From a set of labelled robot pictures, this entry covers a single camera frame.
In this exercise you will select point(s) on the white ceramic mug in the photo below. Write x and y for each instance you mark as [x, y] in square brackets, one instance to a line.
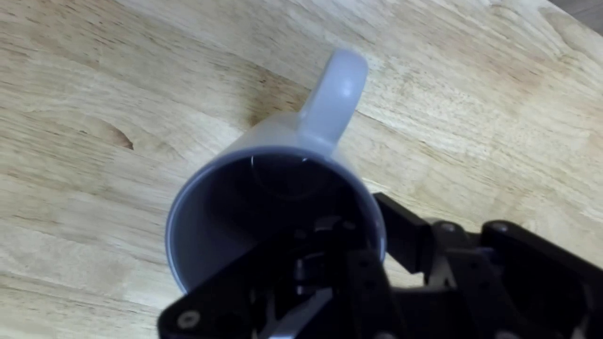
[333, 105]

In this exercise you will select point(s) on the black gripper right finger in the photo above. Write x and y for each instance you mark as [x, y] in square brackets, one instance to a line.
[478, 274]

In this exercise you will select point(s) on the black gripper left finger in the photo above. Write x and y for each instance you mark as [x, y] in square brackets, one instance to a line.
[327, 263]

